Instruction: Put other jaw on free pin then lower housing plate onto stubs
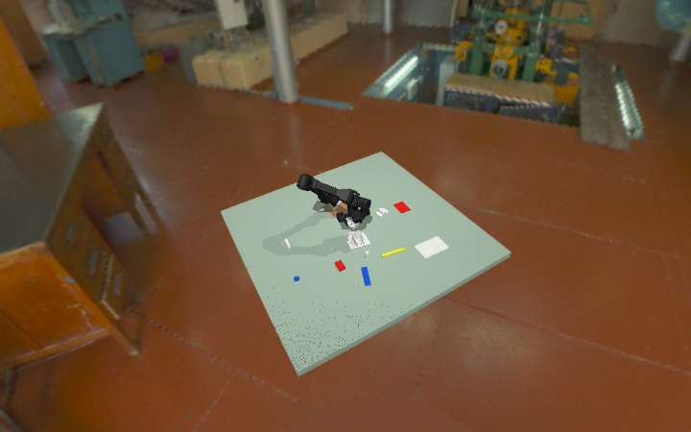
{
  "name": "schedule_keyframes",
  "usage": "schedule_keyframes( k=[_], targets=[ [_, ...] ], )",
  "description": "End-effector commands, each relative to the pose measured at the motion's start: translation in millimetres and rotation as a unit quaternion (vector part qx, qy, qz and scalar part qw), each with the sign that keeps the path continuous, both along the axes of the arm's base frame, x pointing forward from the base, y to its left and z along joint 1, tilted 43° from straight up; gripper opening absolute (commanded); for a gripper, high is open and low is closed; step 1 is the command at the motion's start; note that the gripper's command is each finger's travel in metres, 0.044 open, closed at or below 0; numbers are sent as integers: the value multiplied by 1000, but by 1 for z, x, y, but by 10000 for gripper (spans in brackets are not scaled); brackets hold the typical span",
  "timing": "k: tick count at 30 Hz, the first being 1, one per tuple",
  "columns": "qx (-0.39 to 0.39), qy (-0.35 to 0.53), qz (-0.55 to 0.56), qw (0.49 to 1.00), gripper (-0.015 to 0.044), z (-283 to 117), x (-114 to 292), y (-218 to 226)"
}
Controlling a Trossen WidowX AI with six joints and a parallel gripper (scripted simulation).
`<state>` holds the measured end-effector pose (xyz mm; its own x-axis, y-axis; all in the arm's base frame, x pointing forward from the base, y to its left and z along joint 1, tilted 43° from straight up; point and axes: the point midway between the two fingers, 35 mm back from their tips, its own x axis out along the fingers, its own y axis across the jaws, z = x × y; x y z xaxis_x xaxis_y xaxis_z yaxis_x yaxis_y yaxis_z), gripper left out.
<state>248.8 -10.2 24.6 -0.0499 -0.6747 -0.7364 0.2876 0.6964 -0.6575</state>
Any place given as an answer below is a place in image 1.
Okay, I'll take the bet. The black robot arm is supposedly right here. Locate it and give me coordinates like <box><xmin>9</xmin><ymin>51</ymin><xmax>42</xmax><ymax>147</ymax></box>
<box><xmin>297</xmin><ymin>174</ymin><xmax>371</xmax><ymax>224</ymax></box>

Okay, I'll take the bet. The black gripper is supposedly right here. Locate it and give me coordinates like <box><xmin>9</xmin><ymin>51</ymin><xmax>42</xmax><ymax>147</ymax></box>
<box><xmin>336</xmin><ymin>205</ymin><xmax>370</xmax><ymax>226</ymax></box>

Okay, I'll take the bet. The blue rectangular block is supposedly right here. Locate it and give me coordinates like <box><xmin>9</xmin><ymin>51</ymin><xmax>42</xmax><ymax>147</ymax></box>
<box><xmin>361</xmin><ymin>267</ymin><xmax>371</xmax><ymax>286</ymax></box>

